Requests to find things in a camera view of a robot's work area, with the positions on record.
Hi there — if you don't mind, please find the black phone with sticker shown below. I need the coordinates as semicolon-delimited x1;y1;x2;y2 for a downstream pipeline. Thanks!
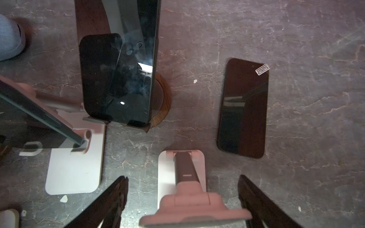
217;58;270;159

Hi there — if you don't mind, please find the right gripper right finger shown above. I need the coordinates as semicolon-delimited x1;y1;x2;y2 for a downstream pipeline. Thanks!
238;175;301;228

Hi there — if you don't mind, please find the white phone stand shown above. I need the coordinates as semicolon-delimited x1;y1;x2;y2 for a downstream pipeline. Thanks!
138;150;253;228
0;209;20;228
19;83;106;195

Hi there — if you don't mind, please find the grey oval pad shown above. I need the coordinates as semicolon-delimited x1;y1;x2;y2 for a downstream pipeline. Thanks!
0;14;26;61

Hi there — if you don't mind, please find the black phone stand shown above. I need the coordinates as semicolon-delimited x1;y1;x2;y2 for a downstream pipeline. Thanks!
1;77;85;149

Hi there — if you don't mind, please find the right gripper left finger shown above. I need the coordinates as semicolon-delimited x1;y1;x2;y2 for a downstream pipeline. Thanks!
66;176;128;228

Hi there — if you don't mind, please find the black phone on wooden stand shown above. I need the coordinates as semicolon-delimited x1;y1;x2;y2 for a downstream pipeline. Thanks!
79;0;162;128

